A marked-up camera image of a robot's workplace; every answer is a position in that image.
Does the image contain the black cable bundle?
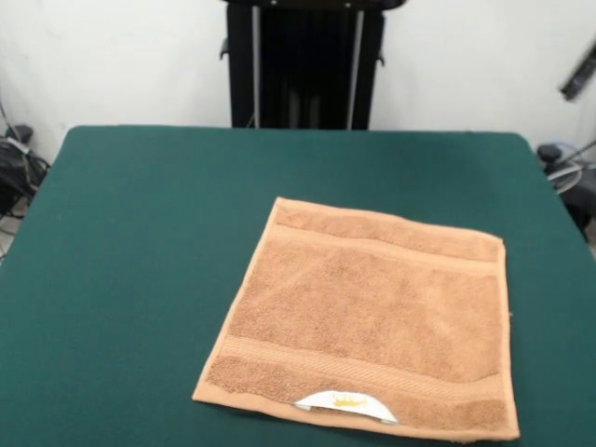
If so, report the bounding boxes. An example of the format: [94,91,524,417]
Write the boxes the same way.
[0,124,51,220]

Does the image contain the black round device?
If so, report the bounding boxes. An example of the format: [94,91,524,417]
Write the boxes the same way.
[535,143,568,163]

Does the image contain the dark green table cloth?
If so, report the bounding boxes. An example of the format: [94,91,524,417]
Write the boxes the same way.
[0,124,596,447]

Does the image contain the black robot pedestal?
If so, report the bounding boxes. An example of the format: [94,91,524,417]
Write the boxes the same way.
[218,0,407,130]

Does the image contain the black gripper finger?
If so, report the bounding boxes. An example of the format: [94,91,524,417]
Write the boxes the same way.
[558,40,596,103]

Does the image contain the tan terry towel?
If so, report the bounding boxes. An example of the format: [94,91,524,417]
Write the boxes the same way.
[190,195,522,442]

